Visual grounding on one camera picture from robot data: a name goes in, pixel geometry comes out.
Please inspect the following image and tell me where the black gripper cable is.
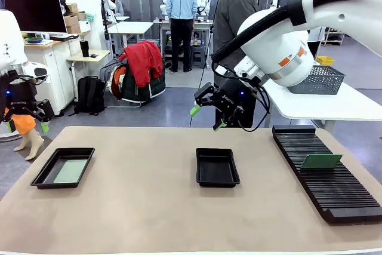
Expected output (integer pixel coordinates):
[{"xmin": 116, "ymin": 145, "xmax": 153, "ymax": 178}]
[{"xmin": 237, "ymin": 83, "xmax": 272, "ymax": 133}]

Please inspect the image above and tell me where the grey lab desk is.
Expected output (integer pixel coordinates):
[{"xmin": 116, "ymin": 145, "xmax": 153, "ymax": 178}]
[{"xmin": 153, "ymin": 19, "xmax": 213, "ymax": 69}]

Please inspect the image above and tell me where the black slotted board rack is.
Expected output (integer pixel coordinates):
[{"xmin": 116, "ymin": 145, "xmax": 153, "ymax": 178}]
[{"xmin": 272, "ymin": 125, "xmax": 382, "ymax": 225}]

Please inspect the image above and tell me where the black plastic ESD tray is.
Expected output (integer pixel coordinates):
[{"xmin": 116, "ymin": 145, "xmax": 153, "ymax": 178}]
[
  {"xmin": 30, "ymin": 147, "xmax": 96, "ymax": 190},
  {"xmin": 195, "ymin": 148, "xmax": 241, "ymax": 188}
]

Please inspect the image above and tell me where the black keyboard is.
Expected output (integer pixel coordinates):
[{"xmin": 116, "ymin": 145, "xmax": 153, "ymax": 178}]
[{"xmin": 49, "ymin": 33, "xmax": 80, "ymax": 42}]

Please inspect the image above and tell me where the yellow box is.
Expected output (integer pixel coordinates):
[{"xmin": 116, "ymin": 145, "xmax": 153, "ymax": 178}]
[{"xmin": 315, "ymin": 56, "xmax": 335, "ymax": 67}]

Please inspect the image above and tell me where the black tumbler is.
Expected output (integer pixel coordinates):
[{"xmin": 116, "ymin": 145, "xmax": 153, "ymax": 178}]
[{"xmin": 79, "ymin": 39, "xmax": 90, "ymax": 58}]

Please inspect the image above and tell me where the black tripod stand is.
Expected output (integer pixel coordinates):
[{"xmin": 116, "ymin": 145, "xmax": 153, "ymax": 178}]
[{"xmin": 95, "ymin": 0, "xmax": 110, "ymax": 50}]

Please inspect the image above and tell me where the grey backpack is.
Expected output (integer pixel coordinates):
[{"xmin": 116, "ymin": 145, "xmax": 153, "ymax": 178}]
[{"xmin": 98, "ymin": 59, "xmax": 125, "ymax": 88}]

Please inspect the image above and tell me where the orange jacket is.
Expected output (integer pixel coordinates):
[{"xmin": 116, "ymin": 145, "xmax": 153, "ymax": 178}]
[{"xmin": 110, "ymin": 65, "xmax": 128, "ymax": 100}]

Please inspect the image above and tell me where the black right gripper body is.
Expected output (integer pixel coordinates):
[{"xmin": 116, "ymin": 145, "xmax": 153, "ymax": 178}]
[{"xmin": 214, "ymin": 78, "xmax": 255, "ymax": 113}]

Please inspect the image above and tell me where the grey step stool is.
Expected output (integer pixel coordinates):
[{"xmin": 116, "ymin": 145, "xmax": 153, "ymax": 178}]
[{"xmin": 190, "ymin": 45, "xmax": 207, "ymax": 69}]

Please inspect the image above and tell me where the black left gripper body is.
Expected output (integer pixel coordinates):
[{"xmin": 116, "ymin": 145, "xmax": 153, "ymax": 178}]
[{"xmin": 0, "ymin": 71, "xmax": 38, "ymax": 116}]

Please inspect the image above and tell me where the green circuit board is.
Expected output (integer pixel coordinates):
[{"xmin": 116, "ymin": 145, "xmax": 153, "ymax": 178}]
[
  {"xmin": 53, "ymin": 159, "xmax": 90, "ymax": 184},
  {"xmin": 300, "ymin": 153, "xmax": 344, "ymax": 170}
]

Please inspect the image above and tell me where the grey perforated basket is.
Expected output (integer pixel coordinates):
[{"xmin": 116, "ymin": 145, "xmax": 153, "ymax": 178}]
[{"xmin": 288, "ymin": 64, "xmax": 346, "ymax": 95}]

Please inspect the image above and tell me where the red jacket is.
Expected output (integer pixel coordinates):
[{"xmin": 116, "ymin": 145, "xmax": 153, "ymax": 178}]
[{"xmin": 118, "ymin": 41, "xmax": 164, "ymax": 88}]

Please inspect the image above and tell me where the person in grey jacket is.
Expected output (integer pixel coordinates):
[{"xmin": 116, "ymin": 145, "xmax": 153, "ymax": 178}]
[{"xmin": 213, "ymin": 0, "xmax": 272, "ymax": 128}]

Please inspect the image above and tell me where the black backpack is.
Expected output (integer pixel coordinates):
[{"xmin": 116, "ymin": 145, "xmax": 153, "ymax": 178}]
[{"xmin": 68, "ymin": 75, "xmax": 107, "ymax": 117}]

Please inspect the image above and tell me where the white desk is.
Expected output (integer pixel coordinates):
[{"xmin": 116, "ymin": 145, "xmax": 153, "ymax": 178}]
[{"xmin": 106, "ymin": 21, "xmax": 155, "ymax": 56}]

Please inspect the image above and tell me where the seated person grey top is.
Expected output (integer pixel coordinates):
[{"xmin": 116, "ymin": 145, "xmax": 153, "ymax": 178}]
[{"xmin": 103, "ymin": 0, "xmax": 125, "ymax": 19}]

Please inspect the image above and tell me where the white rounded table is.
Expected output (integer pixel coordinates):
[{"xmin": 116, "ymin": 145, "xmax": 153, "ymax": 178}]
[{"xmin": 263, "ymin": 77, "xmax": 382, "ymax": 132}]

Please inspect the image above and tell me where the white cabinet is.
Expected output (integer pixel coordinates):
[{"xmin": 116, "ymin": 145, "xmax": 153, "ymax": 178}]
[{"xmin": 16, "ymin": 39, "xmax": 78, "ymax": 117}]

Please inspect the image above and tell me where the small wooden side table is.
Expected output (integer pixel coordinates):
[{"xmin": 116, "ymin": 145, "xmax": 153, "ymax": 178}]
[{"xmin": 66, "ymin": 49, "xmax": 112, "ymax": 102}]

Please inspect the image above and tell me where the mannequin with orange trousers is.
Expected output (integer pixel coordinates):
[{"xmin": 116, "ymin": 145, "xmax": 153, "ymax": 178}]
[{"xmin": 0, "ymin": 0, "xmax": 45, "ymax": 161}]

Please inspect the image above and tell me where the black monitor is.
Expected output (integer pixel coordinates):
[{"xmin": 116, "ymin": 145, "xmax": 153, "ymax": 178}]
[{"xmin": 4, "ymin": 0, "xmax": 69, "ymax": 34}]

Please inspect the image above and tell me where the thin black hanging cable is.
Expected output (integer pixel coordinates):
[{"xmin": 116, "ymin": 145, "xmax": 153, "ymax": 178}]
[{"xmin": 189, "ymin": 0, "xmax": 224, "ymax": 128}]

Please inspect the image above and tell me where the low storage shelf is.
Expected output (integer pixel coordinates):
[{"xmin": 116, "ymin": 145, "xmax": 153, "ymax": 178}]
[{"xmin": 324, "ymin": 31, "xmax": 346, "ymax": 46}]

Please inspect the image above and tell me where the man in blue sweater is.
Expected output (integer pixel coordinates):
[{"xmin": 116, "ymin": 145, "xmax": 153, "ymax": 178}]
[{"xmin": 165, "ymin": 0, "xmax": 198, "ymax": 73}]

